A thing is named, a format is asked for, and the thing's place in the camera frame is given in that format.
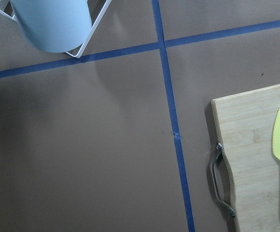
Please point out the bamboo cutting board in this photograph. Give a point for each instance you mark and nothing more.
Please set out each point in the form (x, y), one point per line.
(244, 125)

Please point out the light blue cup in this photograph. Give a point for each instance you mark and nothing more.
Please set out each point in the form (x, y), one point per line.
(54, 26)

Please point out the white wire cup rack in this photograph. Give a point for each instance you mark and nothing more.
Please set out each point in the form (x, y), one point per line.
(97, 9)

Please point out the metal cutting board handle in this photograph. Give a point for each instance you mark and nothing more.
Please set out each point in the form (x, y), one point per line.
(219, 155)

